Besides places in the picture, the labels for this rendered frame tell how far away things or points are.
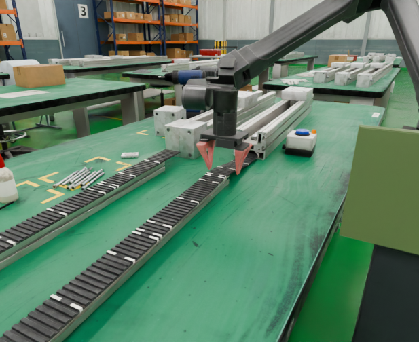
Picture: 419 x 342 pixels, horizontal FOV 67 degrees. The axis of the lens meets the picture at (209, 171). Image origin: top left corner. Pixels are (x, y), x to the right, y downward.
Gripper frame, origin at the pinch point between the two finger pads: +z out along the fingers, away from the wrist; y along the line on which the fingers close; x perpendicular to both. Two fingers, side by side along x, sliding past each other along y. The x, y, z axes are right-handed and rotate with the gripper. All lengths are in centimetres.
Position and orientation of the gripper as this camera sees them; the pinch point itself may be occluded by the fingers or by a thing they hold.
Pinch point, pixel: (223, 168)
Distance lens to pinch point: 80.3
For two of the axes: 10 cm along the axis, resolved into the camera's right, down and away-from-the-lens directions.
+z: 0.0, 9.3, 3.8
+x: -4.4, 3.4, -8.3
